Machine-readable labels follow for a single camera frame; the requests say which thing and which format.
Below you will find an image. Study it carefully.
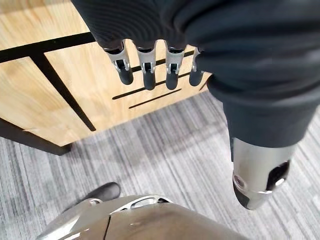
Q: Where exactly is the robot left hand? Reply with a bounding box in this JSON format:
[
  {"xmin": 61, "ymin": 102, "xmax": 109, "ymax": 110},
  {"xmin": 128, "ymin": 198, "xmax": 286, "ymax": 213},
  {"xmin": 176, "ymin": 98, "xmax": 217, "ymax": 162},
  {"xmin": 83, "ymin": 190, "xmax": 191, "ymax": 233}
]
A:
[{"xmin": 71, "ymin": 0, "xmax": 320, "ymax": 211}]

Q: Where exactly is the wooden vegetable display stand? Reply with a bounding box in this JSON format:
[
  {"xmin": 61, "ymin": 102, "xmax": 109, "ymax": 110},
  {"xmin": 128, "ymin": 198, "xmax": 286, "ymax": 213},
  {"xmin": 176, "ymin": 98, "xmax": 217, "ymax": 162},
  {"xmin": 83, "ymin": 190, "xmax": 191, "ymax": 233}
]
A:
[{"xmin": 0, "ymin": 0, "xmax": 213, "ymax": 156}]

